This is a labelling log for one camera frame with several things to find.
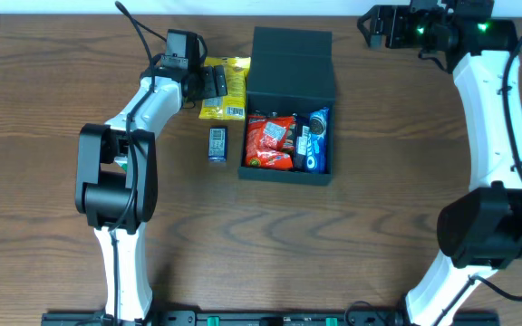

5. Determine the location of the small blue gum pack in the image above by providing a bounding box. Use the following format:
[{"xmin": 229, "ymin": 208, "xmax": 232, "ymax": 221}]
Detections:
[{"xmin": 208, "ymin": 126, "xmax": 227, "ymax": 162}]

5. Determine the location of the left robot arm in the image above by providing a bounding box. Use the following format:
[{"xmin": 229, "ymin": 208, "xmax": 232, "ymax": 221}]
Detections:
[{"xmin": 74, "ymin": 65, "xmax": 227, "ymax": 325}]

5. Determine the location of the red snack bag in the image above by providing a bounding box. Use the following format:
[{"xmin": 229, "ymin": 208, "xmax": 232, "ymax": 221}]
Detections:
[{"xmin": 244, "ymin": 115, "xmax": 295, "ymax": 170}]

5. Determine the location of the black box container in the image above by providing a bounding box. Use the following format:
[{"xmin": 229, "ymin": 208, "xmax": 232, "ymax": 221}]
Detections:
[{"xmin": 237, "ymin": 26, "xmax": 336, "ymax": 186}]

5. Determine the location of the Haribo candy bag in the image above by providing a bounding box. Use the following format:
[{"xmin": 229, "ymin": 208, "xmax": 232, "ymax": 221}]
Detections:
[{"xmin": 248, "ymin": 110, "xmax": 297, "ymax": 119}]

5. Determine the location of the dark blue bar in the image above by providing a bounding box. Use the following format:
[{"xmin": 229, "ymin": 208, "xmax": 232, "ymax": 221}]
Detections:
[{"xmin": 293, "ymin": 116, "xmax": 310, "ymax": 171}]

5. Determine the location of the yellow snack bag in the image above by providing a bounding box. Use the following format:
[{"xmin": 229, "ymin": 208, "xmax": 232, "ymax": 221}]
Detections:
[{"xmin": 198, "ymin": 57, "xmax": 251, "ymax": 120}]

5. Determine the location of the blue Oreo pack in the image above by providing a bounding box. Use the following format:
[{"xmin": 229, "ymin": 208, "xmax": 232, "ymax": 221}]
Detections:
[{"xmin": 305, "ymin": 107, "xmax": 329, "ymax": 174}]

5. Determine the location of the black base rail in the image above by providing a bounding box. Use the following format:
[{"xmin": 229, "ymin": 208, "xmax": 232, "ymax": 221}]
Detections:
[{"xmin": 41, "ymin": 310, "xmax": 500, "ymax": 326}]

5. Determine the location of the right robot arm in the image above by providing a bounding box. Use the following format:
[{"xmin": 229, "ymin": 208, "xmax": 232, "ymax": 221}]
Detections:
[{"xmin": 357, "ymin": 1, "xmax": 522, "ymax": 325}]

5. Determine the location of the green bar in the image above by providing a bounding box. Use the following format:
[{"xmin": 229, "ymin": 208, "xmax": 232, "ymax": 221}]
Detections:
[{"xmin": 114, "ymin": 156, "xmax": 128, "ymax": 172}]

